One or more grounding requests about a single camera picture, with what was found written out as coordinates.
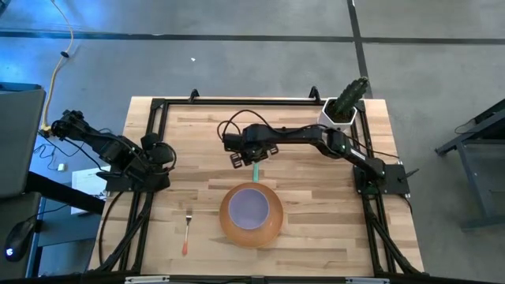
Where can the black side table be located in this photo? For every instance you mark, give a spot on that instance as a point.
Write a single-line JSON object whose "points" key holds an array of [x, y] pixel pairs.
{"points": [[485, 165]]}

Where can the white paper sheet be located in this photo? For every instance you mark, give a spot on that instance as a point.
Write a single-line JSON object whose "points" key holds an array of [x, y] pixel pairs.
{"points": [[88, 181]]}

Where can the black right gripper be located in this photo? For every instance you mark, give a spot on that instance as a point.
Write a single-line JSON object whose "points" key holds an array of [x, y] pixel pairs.
{"points": [[252, 146]]}

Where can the white hexagonal plant pot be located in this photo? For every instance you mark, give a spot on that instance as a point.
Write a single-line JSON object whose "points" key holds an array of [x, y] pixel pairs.
{"points": [[329, 118]]}

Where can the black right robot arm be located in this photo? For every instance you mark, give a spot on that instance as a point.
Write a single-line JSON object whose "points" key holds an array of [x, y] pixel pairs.
{"points": [[300, 134]]}

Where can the orange bowl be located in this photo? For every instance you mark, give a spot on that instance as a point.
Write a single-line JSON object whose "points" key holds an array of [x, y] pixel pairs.
{"points": [[233, 236]]}

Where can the dark green cactus plant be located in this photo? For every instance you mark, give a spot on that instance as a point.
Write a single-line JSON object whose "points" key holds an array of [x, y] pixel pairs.
{"points": [[349, 98]]}

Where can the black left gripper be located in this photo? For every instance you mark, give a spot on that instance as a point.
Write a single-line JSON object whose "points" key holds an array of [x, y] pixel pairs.
{"points": [[159, 155]]}

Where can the purple plastic bowl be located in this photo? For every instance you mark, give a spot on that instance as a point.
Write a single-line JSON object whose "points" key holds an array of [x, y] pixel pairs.
{"points": [[249, 209]]}

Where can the dark desk with blue shelf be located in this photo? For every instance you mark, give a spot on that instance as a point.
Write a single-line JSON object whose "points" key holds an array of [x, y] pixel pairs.
{"points": [[63, 229]]}

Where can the black aluminium table frame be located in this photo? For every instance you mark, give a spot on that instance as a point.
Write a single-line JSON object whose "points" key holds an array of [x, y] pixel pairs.
{"points": [[197, 102]]}

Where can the black computer mouse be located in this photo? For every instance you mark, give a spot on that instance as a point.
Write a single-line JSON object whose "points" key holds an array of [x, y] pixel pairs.
{"points": [[19, 240]]}

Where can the small white power adapter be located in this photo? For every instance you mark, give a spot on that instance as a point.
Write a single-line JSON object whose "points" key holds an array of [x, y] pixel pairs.
{"points": [[61, 167]]}

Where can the silver metal bracket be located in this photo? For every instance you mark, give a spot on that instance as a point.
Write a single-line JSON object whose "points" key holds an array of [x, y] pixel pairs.
{"points": [[147, 279], [367, 280]]}

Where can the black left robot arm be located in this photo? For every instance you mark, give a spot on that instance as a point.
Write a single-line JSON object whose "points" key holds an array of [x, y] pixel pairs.
{"points": [[110, 148]]}

